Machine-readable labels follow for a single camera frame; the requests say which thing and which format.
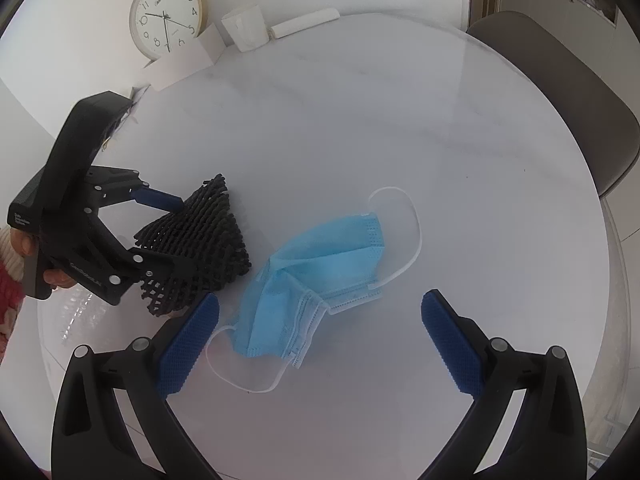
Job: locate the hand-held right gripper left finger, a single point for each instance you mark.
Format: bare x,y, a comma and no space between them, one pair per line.
190,340

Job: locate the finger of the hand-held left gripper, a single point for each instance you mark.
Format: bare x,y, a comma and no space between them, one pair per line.
160,199
150,266

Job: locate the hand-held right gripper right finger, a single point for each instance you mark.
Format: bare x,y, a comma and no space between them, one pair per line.
450,340

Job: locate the black foam net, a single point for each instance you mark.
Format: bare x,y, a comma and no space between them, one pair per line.
210,240

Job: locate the blue face mask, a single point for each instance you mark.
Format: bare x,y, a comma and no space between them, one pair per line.
310,265

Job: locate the person's left forearm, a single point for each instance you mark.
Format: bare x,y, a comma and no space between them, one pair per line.
9,300

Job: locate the person's left hand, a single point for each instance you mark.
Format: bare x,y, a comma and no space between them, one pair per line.
59,279

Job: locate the clear plastic bag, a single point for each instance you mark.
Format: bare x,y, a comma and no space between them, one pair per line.
75,315

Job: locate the white yellow packet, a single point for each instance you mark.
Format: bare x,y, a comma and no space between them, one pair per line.
137,97

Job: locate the white paper box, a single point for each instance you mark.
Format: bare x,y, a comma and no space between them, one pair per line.
175,72
210,45

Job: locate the white cup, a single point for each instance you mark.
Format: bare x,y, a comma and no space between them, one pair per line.
245,27

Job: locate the white bar on table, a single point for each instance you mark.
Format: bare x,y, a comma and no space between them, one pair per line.
305,22

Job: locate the grey upholstered chair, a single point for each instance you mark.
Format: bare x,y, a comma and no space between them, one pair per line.
550,90

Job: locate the round wall clock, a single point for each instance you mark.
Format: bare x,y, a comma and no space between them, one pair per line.
167,15

